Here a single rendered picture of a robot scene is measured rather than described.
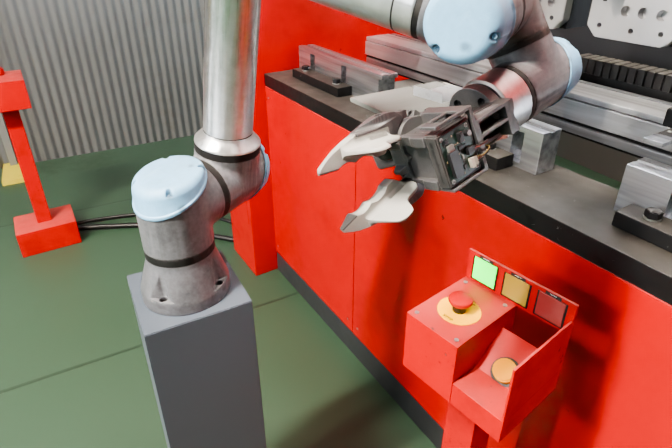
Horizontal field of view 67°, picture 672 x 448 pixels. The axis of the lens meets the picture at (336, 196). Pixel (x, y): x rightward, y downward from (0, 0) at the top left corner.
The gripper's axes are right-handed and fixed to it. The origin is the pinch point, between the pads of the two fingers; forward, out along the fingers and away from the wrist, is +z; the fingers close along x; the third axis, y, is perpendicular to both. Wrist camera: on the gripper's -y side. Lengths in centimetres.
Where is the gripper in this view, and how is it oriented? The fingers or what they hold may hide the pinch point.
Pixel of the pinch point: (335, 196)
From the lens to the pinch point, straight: 50.5
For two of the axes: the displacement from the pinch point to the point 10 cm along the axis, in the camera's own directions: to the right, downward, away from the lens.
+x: 3.5, 8.7, 3.4
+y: 5.4, 1.1, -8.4
